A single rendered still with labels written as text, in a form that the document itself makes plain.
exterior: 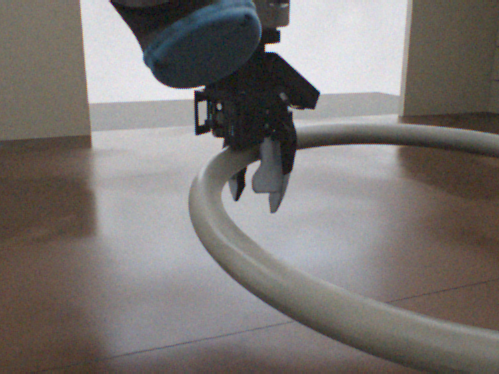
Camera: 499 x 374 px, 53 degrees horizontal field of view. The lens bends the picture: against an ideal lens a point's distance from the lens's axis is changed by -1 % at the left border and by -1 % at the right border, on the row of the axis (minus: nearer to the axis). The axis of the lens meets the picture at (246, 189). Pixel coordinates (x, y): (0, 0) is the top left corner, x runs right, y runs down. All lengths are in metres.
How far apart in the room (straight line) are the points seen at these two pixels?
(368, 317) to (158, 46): 0.22
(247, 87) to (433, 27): 7.45
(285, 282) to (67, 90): 5.90
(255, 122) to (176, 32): 0.21
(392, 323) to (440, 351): 0.03
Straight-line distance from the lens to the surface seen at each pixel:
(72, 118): 6.19
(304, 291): 0.30
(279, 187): 0.59
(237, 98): 0.52
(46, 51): 6.14
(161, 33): 0.36
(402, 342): 0.29
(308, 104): 0.63
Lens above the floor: 1.07
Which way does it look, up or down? 17 degrees down
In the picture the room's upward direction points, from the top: straight up
